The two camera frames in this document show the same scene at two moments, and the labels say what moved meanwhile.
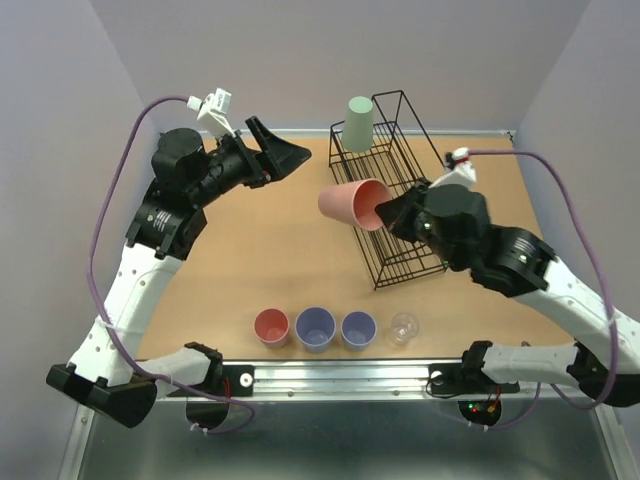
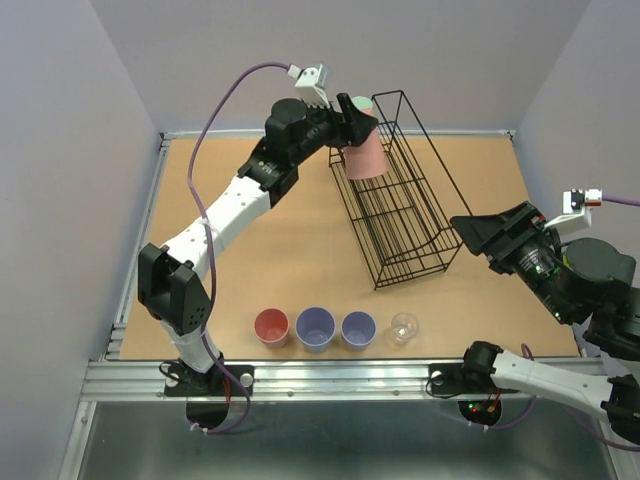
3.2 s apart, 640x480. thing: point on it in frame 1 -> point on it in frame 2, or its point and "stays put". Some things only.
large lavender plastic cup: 315,328 stays put
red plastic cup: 271,326 stays put
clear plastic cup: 404,327 stays put
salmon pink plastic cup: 354,202 -> 367,159
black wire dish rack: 401,157 stays put
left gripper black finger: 278,157 -> 359,124
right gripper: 399,214 -> 492,232
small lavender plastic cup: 358,329 stays put
